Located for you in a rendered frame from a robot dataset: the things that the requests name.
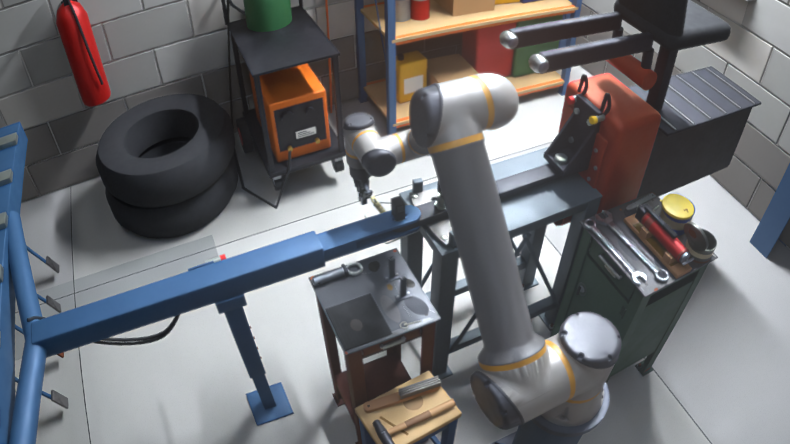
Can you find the grey hitch pin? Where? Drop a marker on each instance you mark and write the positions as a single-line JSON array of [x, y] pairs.
[[336, 273]]

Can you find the blue post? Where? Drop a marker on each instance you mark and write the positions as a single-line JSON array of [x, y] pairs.
[[774, 216]]

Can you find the green gas cylinder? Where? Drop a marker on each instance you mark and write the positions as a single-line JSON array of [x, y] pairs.
[[267, 15]]

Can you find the blue jack stand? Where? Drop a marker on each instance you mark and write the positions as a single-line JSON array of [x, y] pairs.
[[253, 352]]

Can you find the wooden stool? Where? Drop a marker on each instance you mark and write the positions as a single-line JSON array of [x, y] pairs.
[[426, 426]]

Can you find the red box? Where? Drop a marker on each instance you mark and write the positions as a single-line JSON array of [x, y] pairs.
[[490, 55]]

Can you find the brown table with dark tray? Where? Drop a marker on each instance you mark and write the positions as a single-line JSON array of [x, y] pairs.
[[370, 308]]

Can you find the red tin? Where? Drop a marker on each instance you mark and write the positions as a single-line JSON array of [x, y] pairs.
[[420, 9]]

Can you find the green cabinet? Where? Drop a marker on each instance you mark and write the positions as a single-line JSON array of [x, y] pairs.
[[617, 308]]

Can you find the black tyre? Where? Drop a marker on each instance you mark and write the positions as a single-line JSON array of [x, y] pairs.
[[123, 154], [179, 216]]

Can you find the red fire extinguisher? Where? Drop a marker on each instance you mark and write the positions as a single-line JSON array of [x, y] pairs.
[[83, 55]]

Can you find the dark drawbar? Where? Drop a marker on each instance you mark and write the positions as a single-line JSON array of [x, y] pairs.
[[543, 194]]

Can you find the dark steel stand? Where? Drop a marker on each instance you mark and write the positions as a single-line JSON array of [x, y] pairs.
[[441, 290]]

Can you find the dark round tin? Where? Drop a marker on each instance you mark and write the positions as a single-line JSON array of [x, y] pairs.
[[700, 242]]

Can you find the blue shelf unit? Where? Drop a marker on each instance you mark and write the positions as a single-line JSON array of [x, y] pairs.
[[390, 74]]

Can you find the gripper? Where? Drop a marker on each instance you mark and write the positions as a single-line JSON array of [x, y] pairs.
[[359, 174]]

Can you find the orange welder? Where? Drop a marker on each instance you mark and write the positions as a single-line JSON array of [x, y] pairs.
[[296, 111]]

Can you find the red grease gun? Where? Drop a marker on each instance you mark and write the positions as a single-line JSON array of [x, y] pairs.
[[663, 234]]

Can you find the blue cultivator frame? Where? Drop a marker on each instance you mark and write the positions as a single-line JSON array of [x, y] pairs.
[[185, 290]]

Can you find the dark welder cart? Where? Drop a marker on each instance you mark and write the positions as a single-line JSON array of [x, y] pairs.
[[278, 46]]

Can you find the green box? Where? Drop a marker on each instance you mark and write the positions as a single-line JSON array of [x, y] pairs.
[[524, 65]]

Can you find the grey tin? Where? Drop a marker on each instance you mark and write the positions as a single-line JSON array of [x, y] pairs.
[[402, 10]]

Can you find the brown cardboard box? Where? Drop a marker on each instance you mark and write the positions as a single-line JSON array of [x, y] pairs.
[[463, 6]]

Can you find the wooden tray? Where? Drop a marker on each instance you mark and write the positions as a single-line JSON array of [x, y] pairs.
[[670, 262]]

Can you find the black pin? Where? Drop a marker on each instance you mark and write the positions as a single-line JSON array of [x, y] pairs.
[[418, 185]]

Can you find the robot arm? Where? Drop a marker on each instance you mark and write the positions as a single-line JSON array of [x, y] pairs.
[[481, 247]]

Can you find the yellow canister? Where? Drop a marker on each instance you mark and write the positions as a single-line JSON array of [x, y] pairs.
[[412, 77]]

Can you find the silver wrench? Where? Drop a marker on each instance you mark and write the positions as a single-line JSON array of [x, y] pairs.
[[617, 253], [642, 256]]

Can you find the tan cardboard box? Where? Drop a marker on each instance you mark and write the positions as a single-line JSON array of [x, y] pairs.
[[450, 66]]

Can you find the yellow tin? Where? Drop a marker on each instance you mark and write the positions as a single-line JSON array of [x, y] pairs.
[[678, 208]]

